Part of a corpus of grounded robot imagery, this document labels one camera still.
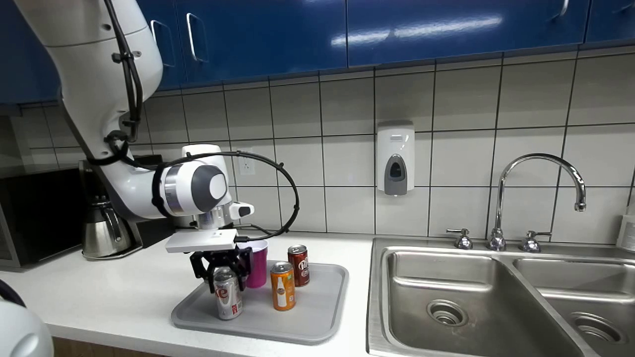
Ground black microwave oven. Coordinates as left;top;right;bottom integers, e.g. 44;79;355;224
0;168;88;269

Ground grey plastic tray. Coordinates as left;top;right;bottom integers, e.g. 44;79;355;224
171;263;350;345

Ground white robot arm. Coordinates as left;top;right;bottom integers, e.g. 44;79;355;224
14;0;252;281

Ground brown root beer can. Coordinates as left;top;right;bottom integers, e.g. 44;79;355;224
288;244;310;285

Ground chrome gooseneck faucet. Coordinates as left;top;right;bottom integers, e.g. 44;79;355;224
484;152;588;251

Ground stainless steel double sink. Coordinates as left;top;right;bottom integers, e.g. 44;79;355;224
367;240;635;357

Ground black coffee maker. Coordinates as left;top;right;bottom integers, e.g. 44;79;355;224
80;160;175;259

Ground white wall outlet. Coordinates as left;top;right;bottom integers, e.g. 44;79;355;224
236;156;256;174

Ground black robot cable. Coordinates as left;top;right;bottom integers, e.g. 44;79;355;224
86;0;302;242

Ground orange soda can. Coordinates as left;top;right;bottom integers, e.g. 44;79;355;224
270;261;296;311

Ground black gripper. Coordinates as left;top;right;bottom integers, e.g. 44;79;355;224
189;248;252;293

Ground magenta plastic cup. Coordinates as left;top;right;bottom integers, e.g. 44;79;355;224
246;242;268;287

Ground silver diet soda can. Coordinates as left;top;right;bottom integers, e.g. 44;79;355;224
213;265;242;321

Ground steel coffee carafe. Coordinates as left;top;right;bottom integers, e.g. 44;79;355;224
84;200;133;259

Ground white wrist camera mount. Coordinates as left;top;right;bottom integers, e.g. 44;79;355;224
165;228;236;253

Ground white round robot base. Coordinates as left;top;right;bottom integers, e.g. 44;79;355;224
0;279;54;357

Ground white wall soap dispenser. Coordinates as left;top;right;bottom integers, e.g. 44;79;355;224
377;123;415;196

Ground blue upper cabinets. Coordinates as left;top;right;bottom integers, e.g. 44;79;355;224
0;0;635;107

